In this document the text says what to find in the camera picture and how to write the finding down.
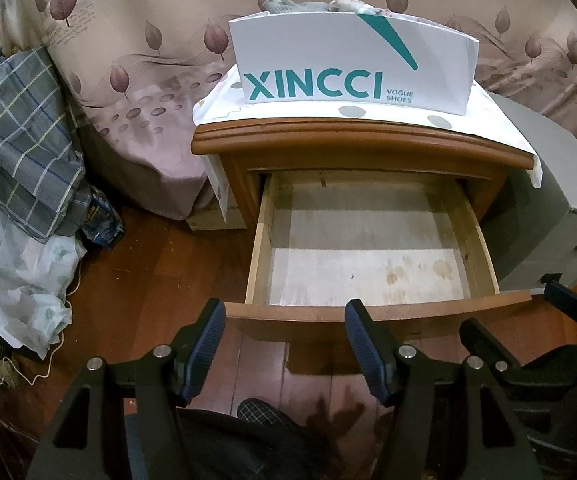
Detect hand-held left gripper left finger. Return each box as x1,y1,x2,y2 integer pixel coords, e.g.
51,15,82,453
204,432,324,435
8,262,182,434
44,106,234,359
26,297,226,480

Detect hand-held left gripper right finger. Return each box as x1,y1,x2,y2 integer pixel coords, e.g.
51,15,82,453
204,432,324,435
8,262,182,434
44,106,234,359
344,299,549,480

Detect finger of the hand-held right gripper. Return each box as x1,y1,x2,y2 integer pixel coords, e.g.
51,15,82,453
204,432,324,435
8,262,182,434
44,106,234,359
543,281,577,328
459,317,521,373

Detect white shoe box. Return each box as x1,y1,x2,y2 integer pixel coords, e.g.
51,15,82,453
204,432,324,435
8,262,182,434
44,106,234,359
228,10,480,116

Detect grey underwear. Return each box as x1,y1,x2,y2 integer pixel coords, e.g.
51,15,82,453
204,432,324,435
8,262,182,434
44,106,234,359
261,0,329,15

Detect plaid slipper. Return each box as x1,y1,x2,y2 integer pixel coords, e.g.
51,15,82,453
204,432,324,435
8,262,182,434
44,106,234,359
237,398,299,431

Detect grey box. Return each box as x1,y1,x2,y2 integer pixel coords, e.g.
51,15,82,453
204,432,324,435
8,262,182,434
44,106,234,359
478,92,577,291

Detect crumpled blue package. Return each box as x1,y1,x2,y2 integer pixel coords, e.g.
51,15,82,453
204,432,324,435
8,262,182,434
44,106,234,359
81,187,124,251

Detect white leaf-print cloth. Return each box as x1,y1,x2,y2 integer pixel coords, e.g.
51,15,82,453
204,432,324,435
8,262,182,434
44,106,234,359
0,180,86,361

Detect wooden nightstand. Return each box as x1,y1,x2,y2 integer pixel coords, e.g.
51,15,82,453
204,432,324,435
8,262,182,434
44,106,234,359
191,117,539,306

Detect white dotted cloth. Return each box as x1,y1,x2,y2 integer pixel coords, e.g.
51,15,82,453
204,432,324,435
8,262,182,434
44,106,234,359
192,62,544,188

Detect grey plaid blanket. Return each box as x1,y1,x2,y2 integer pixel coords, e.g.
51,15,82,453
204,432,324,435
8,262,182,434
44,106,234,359
0,45,89,243

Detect floral mattress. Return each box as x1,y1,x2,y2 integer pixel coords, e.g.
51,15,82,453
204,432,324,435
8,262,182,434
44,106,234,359
0,0,577,221

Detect white cable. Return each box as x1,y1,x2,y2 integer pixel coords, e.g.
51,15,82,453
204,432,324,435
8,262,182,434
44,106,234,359
1,250,84,386

